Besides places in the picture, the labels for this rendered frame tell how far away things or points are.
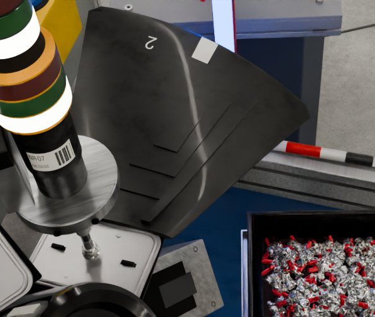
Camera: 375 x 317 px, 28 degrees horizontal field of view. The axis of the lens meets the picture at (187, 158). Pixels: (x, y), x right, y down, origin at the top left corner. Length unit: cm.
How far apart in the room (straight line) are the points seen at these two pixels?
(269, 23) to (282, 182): 21
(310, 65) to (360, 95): 102
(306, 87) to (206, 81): 57
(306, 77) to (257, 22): 22
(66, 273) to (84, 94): 18
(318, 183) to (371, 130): 113
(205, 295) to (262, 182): 32
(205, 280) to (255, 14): 41
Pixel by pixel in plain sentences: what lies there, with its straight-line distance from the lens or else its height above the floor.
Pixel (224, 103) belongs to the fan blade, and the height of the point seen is 116.
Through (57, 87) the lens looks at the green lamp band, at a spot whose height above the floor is 138.
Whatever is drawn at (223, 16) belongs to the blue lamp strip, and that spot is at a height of 111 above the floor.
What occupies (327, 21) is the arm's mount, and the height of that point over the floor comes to 96.
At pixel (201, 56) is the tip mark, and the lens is 70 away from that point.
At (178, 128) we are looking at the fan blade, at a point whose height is 118.
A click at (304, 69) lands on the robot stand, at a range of 119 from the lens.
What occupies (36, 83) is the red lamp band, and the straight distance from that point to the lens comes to 38.
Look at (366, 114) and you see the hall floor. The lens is 217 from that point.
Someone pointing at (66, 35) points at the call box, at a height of 101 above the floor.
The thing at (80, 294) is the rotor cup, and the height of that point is 126.
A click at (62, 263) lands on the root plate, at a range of 56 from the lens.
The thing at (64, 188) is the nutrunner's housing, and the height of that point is 130.
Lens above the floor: 167
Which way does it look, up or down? 54 degrees down
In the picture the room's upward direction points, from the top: 9 degrees counter-clockwise
